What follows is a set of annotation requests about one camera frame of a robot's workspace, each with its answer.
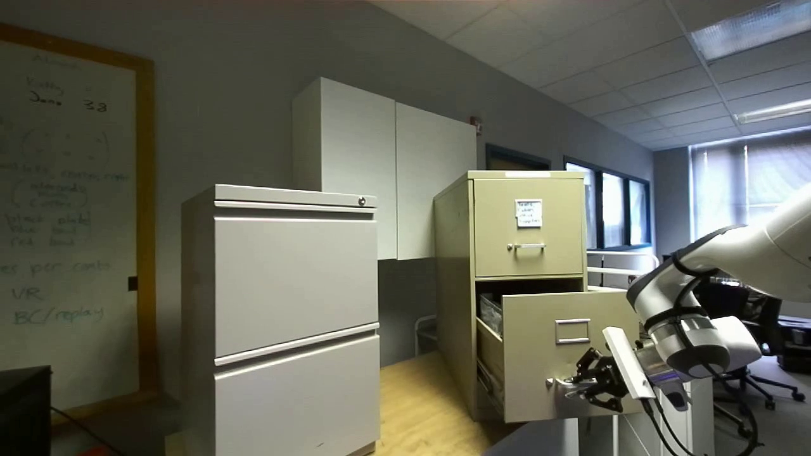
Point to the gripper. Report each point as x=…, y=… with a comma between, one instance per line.
x=613, y=377

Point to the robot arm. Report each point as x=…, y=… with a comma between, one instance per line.
x=728, y=253

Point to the beige drawer with label holder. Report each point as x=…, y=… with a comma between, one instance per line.
x=538, y=361

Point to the hanging file folders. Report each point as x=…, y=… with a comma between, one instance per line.
x=491, y=313

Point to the beige drawer with paper note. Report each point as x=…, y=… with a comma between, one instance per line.
x=557, y=215

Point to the beige file cabinet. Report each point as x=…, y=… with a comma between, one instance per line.
x=453, y=285

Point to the large grey drawer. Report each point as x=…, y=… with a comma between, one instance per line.
x=291, y=285
x=298, y=405

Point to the thin grey drawer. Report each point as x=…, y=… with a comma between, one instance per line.
x=285, y=207

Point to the grey file cabinet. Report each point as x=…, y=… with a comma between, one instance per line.
x=196, y=316

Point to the black office chair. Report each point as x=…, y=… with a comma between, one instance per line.
x=747, y=373

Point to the row of dark-framed windows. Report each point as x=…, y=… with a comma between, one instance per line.
x=611, y=202

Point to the white paper note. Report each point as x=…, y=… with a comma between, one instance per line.
x=529, y=213

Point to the window with blinds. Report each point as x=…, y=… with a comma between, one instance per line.
x=728, y=183

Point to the fire alarm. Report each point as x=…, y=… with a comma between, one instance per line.
x=476, y=125

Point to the ceiling light panel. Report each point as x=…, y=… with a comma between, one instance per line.
x=754, y=28
x=773, y=112

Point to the black box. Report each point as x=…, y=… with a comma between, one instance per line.
x=24, y=411

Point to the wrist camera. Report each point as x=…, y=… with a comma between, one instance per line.
x=628, y=361

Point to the white wall cabinet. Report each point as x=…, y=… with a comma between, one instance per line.
x=361, y=158

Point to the whiteboard with wooden frame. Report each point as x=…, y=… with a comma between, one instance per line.
x=63, y=221

